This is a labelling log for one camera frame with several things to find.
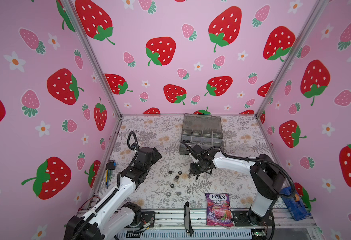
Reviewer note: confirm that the black nuts cluster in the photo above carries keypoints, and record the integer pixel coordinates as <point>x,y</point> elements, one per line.
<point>176,175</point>

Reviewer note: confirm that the Fox's candy bag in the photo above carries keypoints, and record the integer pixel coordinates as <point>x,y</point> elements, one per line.
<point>218,211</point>

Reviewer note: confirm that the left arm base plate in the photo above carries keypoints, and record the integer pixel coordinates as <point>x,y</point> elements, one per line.
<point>145,217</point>

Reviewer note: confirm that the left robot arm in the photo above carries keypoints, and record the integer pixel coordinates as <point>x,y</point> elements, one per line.
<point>104,220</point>

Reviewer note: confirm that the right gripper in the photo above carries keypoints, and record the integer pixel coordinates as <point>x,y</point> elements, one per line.
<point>193,170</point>

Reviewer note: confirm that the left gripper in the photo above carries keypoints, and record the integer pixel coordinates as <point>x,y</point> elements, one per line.
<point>153,158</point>

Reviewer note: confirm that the hex key set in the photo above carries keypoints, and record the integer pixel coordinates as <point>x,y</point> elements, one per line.
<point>110,167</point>

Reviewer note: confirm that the blue tape dispenser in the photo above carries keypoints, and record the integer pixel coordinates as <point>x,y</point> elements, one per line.
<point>298,206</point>

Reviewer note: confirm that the black utility knife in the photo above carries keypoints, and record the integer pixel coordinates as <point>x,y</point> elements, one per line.
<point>187,219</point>

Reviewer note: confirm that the grey plastic organizer box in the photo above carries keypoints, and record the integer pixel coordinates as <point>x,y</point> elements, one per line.
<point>205,130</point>

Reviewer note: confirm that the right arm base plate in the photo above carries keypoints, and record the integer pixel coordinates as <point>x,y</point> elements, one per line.
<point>242,218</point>

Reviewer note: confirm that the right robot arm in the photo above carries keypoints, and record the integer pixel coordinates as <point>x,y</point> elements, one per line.
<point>271,180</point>

